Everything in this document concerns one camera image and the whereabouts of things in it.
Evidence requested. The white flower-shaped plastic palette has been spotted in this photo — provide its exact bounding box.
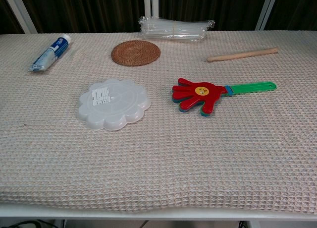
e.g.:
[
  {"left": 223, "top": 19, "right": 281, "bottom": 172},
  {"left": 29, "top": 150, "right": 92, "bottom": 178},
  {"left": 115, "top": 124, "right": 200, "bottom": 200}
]
[{"left": 78, "top": 78, "right": 152, "bottom": 131}]

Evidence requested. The round woven brown coaster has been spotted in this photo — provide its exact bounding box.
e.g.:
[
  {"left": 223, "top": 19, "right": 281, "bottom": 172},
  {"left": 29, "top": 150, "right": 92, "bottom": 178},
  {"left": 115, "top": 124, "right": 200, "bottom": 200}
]
[{"left": 110, "top": 40, "right": 161, "bottom": 67}]

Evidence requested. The red hand-shaped clapper toy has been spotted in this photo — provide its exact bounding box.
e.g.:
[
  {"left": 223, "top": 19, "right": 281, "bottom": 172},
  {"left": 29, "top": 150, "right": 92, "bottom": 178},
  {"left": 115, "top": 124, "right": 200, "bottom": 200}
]
[{"left": 171, "top": 77, "right": 277, "bottom": 117}]

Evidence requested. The white upright frame post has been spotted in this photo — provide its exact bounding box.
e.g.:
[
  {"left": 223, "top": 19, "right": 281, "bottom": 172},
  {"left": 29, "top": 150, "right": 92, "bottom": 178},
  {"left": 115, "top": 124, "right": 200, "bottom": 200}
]
[{"left": 143, "top": 0, "right": 159, "bottom": 18}]

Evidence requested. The blue white toothpaste tube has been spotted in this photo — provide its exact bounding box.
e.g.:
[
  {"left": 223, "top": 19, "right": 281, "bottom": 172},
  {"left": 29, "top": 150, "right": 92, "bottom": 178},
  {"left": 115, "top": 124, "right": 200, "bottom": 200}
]
[{"left": 28, "top": 34, "right": 72, "bottom": 73}]

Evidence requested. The pack of clear straws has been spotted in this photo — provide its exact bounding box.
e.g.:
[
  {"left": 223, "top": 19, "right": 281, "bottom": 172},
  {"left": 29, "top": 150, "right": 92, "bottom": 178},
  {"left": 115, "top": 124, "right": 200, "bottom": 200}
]
[{"left": 138, "top": 15, "right": 215, "bottom": 43}]

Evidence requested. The wooden stick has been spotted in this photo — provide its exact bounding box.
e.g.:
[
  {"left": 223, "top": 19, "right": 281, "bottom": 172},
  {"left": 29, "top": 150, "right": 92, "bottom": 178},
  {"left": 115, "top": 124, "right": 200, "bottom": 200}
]
[{"left": 206, "top": 47, "right": 279, "bottom": 63}]

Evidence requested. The white slanted frame post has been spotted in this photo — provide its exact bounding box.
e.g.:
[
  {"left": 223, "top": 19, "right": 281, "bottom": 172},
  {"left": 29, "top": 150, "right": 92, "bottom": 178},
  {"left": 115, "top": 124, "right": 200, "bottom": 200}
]
[
  {"left": 1, "top": 0, "right": 38, "bottom": 35},
  {"left": 255, "top": 0, "right": 280, "bottom": 31}
]

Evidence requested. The dark pleated curtain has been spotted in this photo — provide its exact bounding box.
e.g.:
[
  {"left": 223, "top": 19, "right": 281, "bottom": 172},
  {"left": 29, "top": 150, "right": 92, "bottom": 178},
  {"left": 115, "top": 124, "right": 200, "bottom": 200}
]
[{"left": 0, "top": 0, "right": 317, "bottom": 35}]

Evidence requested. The beige waffle tablecloth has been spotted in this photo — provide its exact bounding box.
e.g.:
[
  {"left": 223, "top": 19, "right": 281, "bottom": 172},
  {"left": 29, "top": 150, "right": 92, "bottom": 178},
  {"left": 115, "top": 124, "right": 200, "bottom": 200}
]
[{"left": 0, "top": 31, "right": 317, "bottom": 214}]

